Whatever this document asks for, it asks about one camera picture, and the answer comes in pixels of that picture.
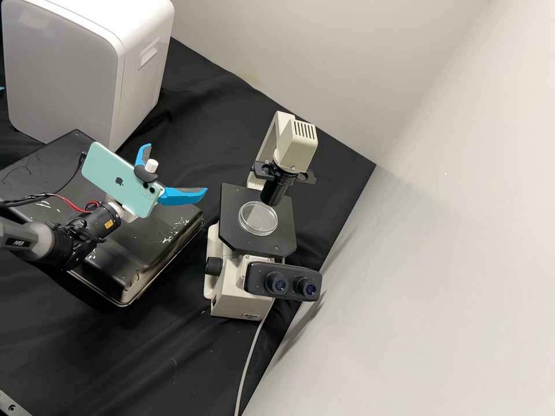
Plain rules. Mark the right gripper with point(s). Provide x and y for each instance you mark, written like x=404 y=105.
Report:
x=125 y=212

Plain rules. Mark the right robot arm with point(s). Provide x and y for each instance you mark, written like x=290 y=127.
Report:
x=40 y=240

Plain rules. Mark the petri dish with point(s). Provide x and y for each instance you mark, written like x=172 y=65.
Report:
x=257 y=219

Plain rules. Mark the black tray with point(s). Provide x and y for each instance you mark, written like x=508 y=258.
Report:
x=143 y=255

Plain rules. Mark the cream microscope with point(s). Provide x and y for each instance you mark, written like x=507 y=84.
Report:
x=236 y=286

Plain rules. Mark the white box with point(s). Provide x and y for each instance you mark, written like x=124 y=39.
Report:
x=65 y=65

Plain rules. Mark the right wrist camera phone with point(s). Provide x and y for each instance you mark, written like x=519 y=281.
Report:
x=117 y=180

